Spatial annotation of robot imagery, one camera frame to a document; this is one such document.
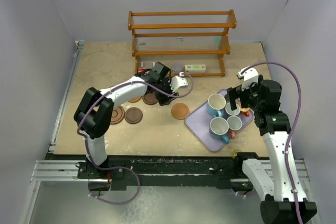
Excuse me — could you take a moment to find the dark walnut coaster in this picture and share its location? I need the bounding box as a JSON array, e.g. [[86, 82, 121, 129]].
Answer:
[[142, 93, 158, 105], [124, 107, 143, 124]]

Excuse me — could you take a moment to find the red white small box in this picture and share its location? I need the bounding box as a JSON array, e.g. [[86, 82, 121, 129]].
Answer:
[[138, 61, 156, 72]]

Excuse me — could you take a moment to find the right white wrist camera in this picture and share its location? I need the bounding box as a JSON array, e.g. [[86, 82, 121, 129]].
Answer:
[[237, 68, 259, 91]]

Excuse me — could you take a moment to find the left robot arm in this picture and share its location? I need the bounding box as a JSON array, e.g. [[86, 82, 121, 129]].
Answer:
[[73, 62, 188, 178]]

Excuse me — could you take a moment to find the lavender plastic tray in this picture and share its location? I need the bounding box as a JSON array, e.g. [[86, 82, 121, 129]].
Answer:
[[185, 89, 254, 152]]

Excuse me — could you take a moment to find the brown ringed coaster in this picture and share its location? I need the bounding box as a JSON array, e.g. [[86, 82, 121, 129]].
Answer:
[[110, 106, 125, 125]]

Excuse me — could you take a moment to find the large blue mug front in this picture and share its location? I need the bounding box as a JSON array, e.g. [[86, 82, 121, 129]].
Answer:
[[209, 117, 230, 144]]

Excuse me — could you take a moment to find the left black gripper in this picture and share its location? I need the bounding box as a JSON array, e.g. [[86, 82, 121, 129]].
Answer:
[[154, 77, 179, 106]]

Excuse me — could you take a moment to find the small orange-handled mug front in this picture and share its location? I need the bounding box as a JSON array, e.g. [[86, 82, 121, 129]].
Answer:
[[227, 115, 243, 139]]

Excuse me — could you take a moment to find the orange brown mug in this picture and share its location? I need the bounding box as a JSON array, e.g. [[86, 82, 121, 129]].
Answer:
[[240, 107, 250, 117]]

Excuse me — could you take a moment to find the large blue mug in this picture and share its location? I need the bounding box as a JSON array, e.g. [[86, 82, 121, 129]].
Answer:
[[206, 93, 226, 118], [209, 117, 230, 144]]

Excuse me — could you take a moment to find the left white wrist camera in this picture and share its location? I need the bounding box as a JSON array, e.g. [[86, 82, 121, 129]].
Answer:
[[170, 72, 188, 93]]

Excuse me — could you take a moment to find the small grey mug rear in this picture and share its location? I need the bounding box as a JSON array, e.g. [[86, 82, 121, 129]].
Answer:
[[225, 103, 240, 116]]

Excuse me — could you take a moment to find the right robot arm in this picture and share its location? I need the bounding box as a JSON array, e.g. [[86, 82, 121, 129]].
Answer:
[[227, 79, 317, 223]]

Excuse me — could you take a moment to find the aluminium frame rail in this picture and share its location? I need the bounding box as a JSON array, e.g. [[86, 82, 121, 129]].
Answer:
[[19, 40, 85, 223]]

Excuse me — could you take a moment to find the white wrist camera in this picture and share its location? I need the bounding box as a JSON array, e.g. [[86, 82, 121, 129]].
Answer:
[[170, 72, 188, 93], [237, 68, 259, 91]]

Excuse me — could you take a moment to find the wooden three-tier shelf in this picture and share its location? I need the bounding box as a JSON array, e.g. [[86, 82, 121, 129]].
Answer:
[[128, 9, 237, 77]]

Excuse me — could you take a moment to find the yellow tape roll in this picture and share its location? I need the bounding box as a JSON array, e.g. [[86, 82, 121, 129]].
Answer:
[[232, 149, 242, 158]]

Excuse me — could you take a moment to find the orange wood coaster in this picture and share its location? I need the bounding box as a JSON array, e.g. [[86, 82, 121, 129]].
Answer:
[[171, 103, 190, 120]]

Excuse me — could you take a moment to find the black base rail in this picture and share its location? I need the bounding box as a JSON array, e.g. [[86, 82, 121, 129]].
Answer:
[[46, 152, 259, 190]]

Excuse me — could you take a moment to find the light wood coaster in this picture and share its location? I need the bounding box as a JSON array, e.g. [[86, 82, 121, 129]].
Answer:
[[128, 96, 142, 103]]

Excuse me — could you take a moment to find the white long box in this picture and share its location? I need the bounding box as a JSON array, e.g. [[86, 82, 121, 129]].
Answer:
[[184, 65, 206, 74]]

